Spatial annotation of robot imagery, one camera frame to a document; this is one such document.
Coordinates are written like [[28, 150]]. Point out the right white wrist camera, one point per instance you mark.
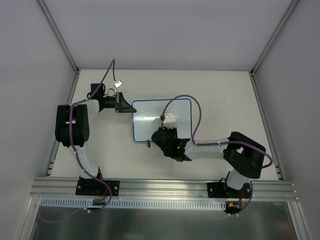
[[168, 120]]

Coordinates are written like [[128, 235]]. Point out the blue-framed whiteboard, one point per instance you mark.
[[147, 118]]

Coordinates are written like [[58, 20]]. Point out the white slotted cable duct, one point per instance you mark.
[[117, 203]]

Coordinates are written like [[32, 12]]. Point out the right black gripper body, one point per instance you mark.
[[157, 137]]

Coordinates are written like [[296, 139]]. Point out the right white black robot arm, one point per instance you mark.
[[241, 152]]

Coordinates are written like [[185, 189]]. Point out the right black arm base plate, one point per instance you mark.
[[216, 190]]

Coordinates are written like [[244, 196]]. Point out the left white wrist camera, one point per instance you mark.
[[117, 84]]

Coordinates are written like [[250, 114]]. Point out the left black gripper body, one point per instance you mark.
[[118, 102]]

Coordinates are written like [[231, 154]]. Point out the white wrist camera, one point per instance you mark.
[[168, 120], [117, 84]]

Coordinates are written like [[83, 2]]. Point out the aluminium mounting rail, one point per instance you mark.
[[270, 191]]

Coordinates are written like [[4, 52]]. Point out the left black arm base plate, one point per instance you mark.
[[91, 187]]

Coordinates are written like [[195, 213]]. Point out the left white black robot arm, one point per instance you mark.
[[72, 127]]

